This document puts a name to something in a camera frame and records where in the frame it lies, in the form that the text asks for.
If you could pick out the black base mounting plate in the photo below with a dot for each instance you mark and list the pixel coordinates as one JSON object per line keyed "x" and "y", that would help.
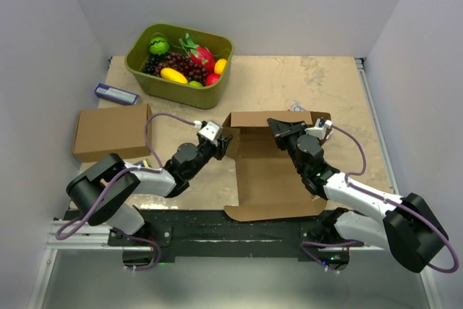
{"x": 213, "y": 234}

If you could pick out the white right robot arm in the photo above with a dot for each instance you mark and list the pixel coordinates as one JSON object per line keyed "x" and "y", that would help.
{"x": 404, "y": 226}

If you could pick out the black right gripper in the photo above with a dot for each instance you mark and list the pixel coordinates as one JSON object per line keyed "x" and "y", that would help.
{"x": 283, "y": 131}

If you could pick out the pink toy dragon fruit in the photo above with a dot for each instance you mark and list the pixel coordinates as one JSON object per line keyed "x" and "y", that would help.
{"x": 198, "y": 54}

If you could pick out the green toy lime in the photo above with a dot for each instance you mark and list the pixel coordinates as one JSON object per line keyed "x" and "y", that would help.
{"x": 195, "y": 84}

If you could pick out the orange toy fruit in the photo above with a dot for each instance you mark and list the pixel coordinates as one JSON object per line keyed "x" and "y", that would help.
{"x": 220, "y": 66}

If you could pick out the purple rectangular box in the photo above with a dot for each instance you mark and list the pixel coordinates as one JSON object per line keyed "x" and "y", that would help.
{"x": 116, "y": 95}

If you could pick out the olive green plastic bin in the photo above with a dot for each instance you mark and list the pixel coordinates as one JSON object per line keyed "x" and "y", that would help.
{"x": 206, "y": 97}

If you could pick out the black toy grapes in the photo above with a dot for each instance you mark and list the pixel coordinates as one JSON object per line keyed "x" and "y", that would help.
{"x": 152, "y": 65}

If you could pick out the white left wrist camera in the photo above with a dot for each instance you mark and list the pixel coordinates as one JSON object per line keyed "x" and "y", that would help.
{"x": 208, "y": 130}

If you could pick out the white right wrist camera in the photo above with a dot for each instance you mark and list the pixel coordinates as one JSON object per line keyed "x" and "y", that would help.
{"x": 320, "y": 129}

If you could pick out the red toy apple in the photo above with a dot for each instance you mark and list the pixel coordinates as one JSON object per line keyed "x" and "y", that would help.
{"x": 212, "y": 78}

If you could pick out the red white snack packet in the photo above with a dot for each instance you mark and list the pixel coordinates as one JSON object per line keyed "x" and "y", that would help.
{"x": 296, "y": 107}

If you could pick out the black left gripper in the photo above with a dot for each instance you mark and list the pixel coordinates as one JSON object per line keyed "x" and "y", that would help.
{"x": 220, "y": 149}

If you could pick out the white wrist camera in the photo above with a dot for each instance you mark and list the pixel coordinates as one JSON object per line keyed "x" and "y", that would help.
{"x": 320, "y": 129}
{"x": 208, "y": 130}

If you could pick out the dark purple toy grapes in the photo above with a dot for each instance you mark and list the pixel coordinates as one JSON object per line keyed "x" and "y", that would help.
{"x": 185, "y": 65}

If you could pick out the closed brown cardboard box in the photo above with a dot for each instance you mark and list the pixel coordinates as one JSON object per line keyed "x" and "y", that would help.
{"x": 119, "y": 130}

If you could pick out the green toy melon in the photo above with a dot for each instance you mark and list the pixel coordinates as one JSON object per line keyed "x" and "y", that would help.
{"x": 158, "y": 46}

